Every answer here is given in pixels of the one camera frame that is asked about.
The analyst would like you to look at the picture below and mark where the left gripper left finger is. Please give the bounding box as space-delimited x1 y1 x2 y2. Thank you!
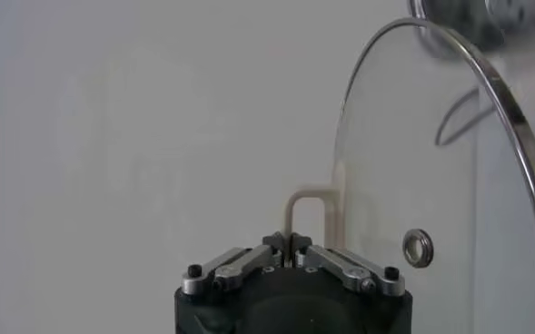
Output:
180 231 290 297

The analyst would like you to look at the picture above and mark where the black steamer power cable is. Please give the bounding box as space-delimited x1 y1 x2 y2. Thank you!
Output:
433 87 496 147

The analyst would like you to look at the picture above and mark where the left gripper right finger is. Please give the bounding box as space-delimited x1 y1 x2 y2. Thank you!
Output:
289 231 407 299

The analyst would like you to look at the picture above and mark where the round glass pot lid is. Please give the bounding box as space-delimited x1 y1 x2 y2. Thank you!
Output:
283 16 535 334

